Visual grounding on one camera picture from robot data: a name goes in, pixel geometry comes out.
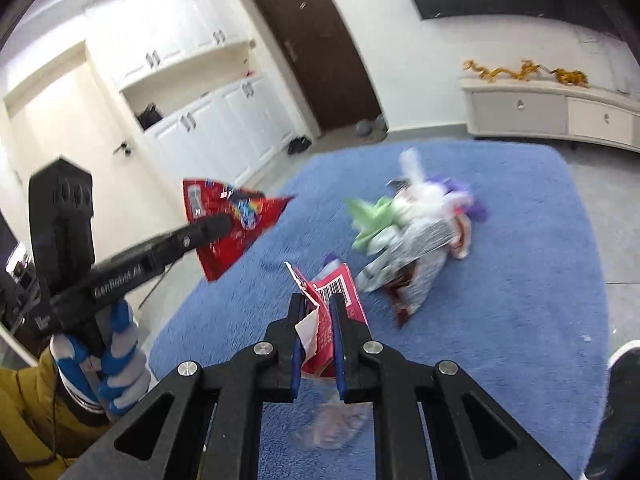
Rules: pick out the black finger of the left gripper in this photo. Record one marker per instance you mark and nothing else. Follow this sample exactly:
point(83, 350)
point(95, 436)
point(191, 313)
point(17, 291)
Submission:
point(160, 251)

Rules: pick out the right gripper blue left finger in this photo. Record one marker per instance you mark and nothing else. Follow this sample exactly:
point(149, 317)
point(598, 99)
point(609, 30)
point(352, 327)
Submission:
point(203, 422)

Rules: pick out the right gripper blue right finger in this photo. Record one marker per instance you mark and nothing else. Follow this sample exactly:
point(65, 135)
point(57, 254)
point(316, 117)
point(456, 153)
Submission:
point(431, 422)

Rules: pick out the red candy bag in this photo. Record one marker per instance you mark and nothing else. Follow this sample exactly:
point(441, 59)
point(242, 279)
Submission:
point(250, 212)

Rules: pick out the red snack wrapper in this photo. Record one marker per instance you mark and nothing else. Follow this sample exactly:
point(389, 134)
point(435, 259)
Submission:
point(315, 330)

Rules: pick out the silver red text wrapper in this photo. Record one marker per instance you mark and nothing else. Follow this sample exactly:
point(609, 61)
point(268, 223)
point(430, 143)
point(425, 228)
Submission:
point(406, 261)

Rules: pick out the clear white plastic bag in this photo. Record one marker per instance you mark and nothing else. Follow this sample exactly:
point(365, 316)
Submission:
point(418, 199)

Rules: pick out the purple plastic wrapper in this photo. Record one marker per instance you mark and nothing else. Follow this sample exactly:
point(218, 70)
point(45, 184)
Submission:
point(460, 199)

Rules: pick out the white round trash bin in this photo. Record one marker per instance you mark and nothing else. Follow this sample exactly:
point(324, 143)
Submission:
point(615, 454)

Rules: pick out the blue white gloved left hand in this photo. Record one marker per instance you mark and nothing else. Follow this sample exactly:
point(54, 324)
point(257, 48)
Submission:
point(122, 366)

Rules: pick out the blue fluffy bed cover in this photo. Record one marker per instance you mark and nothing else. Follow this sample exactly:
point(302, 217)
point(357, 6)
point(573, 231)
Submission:
point(524, 314)

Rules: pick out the yellow jacket sleeve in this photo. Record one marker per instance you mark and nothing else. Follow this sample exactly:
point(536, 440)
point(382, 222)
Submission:
point(44, 427)

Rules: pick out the green crumpled wrapper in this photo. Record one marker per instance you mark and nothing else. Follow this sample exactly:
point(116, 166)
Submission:
point(370, 219)

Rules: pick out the dark brown door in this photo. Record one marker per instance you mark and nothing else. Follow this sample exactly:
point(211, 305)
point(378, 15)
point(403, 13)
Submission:
point(324, 60)

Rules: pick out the grey white TV cabinet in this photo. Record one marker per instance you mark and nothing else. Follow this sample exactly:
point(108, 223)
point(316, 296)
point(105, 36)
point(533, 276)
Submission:
point(548, 110)

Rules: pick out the golden dragon ornament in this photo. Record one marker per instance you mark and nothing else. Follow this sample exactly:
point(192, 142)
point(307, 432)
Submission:
point(528, 68)

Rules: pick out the golden tiger ornament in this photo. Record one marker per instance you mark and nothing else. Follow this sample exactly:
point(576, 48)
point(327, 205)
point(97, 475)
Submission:
point(574, 78)

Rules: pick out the white wall cupboards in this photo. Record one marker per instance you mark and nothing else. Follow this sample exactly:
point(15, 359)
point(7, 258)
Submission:
point(190, 73)

